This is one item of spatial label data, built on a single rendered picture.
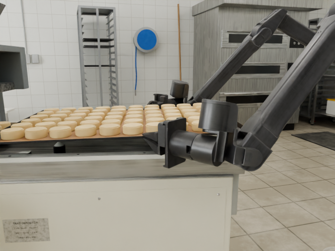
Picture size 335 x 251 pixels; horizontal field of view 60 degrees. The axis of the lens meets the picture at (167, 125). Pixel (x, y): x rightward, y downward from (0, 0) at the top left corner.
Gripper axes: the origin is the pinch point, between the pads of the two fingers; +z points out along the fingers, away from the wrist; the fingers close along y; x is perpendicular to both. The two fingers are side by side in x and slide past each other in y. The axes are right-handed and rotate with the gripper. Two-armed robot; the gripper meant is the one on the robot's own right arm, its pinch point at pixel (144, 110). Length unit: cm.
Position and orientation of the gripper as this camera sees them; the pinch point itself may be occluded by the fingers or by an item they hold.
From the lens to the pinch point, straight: 105.3
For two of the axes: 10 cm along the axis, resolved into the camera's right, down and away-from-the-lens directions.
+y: 0.1, -9.8, -2.1
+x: 7.6, 1.4, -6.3
